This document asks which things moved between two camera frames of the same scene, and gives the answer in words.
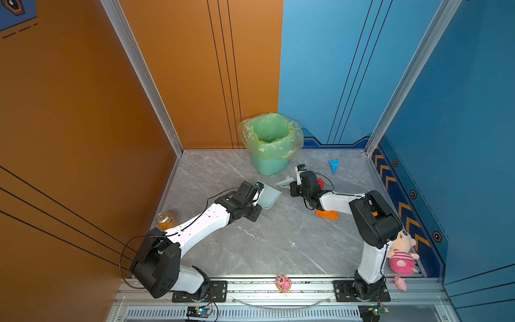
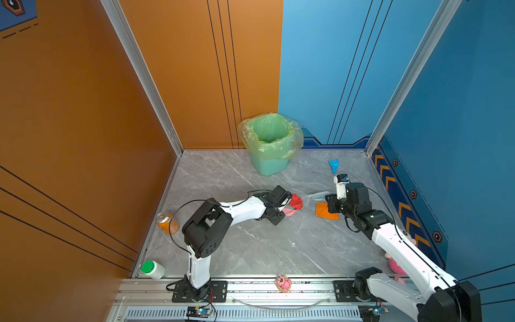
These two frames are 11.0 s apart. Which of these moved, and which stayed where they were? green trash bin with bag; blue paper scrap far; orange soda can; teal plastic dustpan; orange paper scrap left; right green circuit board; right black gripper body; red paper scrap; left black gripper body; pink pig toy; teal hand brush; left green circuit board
Moved: left black gripper body; red paper scrap; teal hand brush; right black gripper body; teal plastic dustpan
Stayed: blue paper scrap far; orange paper scrap left; orange soda can; right green circuit board; left green circuit board; pink pig toy; green trash bin with bag
